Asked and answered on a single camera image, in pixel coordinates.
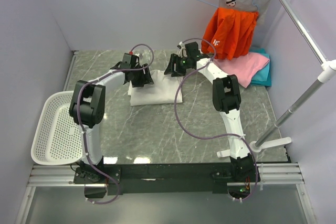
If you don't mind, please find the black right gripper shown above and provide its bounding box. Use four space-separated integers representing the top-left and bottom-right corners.
164 54 191 78

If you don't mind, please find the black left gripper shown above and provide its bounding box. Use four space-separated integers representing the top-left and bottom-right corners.
131 64 154 88

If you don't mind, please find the white t-shirt with red print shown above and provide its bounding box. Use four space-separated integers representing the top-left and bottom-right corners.
128 70 183 106

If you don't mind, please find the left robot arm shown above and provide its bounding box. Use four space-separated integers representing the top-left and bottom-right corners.
69 53 154 183

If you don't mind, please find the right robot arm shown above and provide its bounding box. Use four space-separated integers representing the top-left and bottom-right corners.
164 42 250 159

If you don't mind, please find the orange t-shirt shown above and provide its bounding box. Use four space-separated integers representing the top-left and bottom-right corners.
201 7 259 60

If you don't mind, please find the pink folded t-shirt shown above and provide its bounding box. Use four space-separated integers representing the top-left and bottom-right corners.
214 52 270 88

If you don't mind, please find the teal folded t-shirt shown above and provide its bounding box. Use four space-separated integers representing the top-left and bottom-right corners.
249 47 272 87

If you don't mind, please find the white perforated laundry basket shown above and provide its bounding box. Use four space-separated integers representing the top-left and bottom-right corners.
31 91 82 166

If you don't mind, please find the black base beam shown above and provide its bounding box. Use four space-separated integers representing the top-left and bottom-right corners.
73 159 260 199

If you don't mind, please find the metal clothes rack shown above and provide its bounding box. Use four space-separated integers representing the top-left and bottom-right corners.
240 0 335 164

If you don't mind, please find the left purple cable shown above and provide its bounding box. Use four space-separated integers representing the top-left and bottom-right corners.
77 43 155 205

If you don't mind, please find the purple cable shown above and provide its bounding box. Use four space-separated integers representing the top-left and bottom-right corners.
173 37 258 201
77 43 155 205

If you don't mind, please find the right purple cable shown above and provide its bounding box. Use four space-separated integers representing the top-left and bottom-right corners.
173 37 258 201

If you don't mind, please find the aluminium frame rail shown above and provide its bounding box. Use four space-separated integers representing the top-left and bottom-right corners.
16 163 317 223

